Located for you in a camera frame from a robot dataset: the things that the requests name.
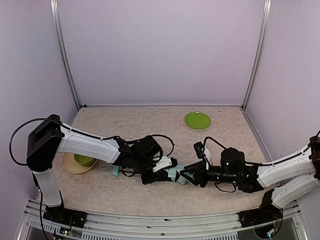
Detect mint green folding umbrella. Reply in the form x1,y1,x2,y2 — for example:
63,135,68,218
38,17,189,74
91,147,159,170
100,164,189,185

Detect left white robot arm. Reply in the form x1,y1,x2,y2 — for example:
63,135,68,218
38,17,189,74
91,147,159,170
26,114,176,208

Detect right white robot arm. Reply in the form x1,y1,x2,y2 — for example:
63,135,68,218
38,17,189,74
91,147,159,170
179,135,320,209

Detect green plate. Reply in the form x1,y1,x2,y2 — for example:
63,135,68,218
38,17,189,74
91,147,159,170
184,111,211,130

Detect green bowl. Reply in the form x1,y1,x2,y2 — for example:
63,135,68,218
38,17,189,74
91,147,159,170
73,154,97,167

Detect beige plate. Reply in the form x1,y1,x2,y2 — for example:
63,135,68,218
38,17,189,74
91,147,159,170
61,153,98,175

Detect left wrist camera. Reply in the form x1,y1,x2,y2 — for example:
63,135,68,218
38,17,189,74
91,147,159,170
152,156,178,173

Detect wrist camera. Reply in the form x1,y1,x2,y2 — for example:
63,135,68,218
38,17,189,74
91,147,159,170
152,156,178,173
193,141,212,166

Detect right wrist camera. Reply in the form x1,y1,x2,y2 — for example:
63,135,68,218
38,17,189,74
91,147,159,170
193,141,212,166

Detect right camera cable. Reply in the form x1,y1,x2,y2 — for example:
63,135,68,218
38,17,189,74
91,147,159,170
202,136,226,152

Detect camera cable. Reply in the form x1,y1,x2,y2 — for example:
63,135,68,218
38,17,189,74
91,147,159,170
8,117,63,166
202,136,226,152

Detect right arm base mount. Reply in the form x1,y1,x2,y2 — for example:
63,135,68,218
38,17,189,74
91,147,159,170
238,189,283,228

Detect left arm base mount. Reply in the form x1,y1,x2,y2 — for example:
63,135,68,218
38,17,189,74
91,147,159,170
43,191,88,229

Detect left camera cable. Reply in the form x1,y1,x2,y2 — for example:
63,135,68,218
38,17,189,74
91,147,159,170
8,117,63,166

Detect aluminium front rail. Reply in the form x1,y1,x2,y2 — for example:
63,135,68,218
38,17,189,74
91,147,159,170
14,207,311,240

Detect right aluminium frame post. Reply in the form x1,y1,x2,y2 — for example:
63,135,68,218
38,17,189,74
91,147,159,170
241,0,272,112

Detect aluminium frame post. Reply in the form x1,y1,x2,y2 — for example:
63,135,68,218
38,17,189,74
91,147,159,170
50,0,82,111
241,0,272,112

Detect left aluminium frame post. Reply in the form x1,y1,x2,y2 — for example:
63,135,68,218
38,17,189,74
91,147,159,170
50,0,82,111

